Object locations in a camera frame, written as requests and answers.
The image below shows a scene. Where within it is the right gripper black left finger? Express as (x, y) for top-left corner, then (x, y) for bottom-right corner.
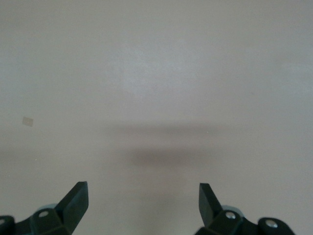
(0, 181), (89, 235)

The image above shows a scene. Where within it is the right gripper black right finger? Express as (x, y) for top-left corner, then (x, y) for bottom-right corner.
(195, 182), (298, 235)

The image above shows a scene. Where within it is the brown table cover mat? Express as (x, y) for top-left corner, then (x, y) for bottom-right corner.
(0, 0), (313, 235)

